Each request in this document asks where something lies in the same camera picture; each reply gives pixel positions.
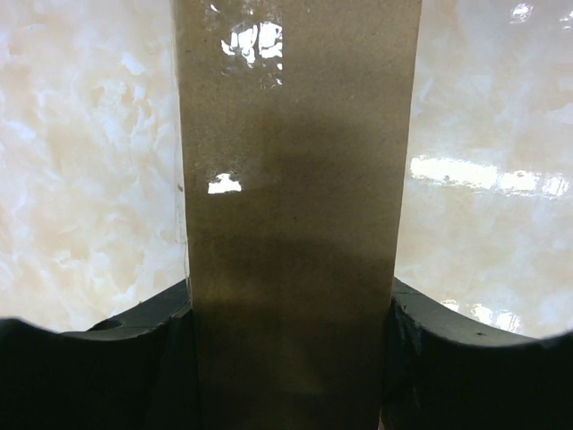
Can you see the brown cardboard express box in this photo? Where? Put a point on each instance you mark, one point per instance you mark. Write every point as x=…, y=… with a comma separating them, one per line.
x=294, y=122

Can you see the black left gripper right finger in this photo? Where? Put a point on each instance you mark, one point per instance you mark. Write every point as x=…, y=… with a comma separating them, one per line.
x=443, y=370

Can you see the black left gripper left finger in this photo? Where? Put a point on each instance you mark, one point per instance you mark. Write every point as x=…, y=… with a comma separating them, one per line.
x=135, y=370

